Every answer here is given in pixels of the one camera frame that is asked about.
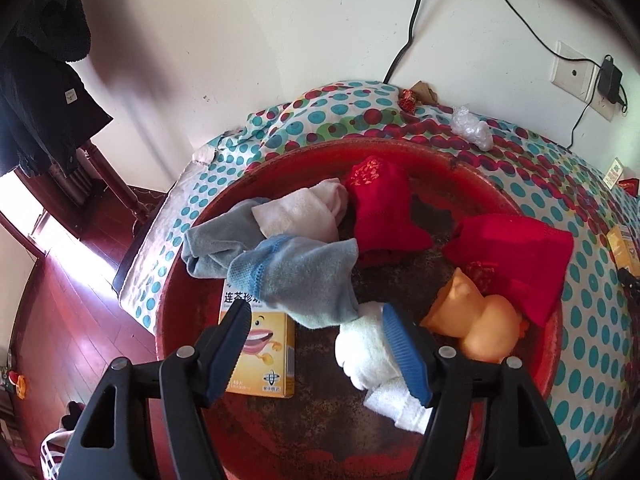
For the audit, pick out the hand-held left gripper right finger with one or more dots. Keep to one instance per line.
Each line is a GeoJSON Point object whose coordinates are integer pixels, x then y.
{"type": "Point", "coordinates": [405, 355]}

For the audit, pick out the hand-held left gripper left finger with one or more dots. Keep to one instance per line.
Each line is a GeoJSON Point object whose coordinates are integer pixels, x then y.
{"type": "Point", "coordinates": [227, 350]}

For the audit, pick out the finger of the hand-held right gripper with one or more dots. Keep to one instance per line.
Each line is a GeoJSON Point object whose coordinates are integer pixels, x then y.
{"type": "Point", "coordinates": [631, 279]}

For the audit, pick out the yellow medicine box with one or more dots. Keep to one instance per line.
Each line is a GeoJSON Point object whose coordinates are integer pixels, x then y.
{"type": "Point", "coordinates": [625, 247]}
{"type": "Point", "coordinates": [270, 355]}

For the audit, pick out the grey and white sock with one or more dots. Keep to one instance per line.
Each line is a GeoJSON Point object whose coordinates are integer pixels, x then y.
{"type": "Point", "coordinates": [395, 407]}

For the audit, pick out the orange rubber pig toy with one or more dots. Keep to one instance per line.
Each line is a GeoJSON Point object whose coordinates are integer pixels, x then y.
{"type": "Point", "coordinates": [480, 325]}

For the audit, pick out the red round tray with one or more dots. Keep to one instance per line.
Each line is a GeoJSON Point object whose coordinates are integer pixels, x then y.
{"type": "Point", "coordinates": [320, 410]}

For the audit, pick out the blue sock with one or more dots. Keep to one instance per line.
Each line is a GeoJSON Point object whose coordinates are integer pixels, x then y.
{"type": "Point", "coordinates": [300, 275]}

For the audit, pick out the grey-blue sock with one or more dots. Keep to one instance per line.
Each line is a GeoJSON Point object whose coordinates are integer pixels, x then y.
{"type": "Point", "coordinates": [215, 245]}

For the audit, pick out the red sock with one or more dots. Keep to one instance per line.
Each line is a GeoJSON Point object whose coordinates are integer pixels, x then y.
{"type": "Point", "coordinates": [520, 260]}
{"type": "Point", "coordinates": [385, 215]}

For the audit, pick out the polka dot blanket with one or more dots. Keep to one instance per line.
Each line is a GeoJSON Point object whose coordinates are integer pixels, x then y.
{"type": "Point", "coordinates": [590, 310]}

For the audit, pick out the red packet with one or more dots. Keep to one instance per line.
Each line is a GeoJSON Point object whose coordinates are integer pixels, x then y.
{"type": "Point", "coordinates": [631, 184]}

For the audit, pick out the small white box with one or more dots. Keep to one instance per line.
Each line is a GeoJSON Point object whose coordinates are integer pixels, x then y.
{"type": "Point", "coordinates": [613, 173]}

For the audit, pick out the red wooden coat stand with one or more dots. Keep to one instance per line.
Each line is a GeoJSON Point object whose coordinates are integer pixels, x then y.
{"type": "Point", "coordinates": [115, 185]}

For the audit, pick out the black power adapter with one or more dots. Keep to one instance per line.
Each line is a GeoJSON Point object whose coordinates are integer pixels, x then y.
{"type": "Point", "coordinates": [611, 80]}

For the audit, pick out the small orange floor toy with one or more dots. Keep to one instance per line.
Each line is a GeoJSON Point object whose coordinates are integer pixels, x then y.
{"type": "Point", "coordinates": [19, 386]}

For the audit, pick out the crumpled clear plastic wrap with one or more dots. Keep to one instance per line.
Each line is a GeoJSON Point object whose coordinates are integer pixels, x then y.
{"type": "Point", "coordinates": [472, 127]}

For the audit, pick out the red candy wrapper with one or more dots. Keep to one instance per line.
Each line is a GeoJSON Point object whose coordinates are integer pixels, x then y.
{"type": "Point", "coordinates": [408, 100]}

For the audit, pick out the dark hanging jacket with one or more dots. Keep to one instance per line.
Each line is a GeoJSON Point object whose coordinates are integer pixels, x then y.
{"type": "Point", "coordinates": [40, 85]}

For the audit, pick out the white wall power socket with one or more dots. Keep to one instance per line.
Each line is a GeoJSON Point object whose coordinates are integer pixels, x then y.
{"type": "Point", "coordinates": [602, 107]}

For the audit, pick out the white wall jack plate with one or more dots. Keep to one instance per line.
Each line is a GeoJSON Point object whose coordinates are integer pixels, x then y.
{"type": "Point", "coordinates": [572, 72]}

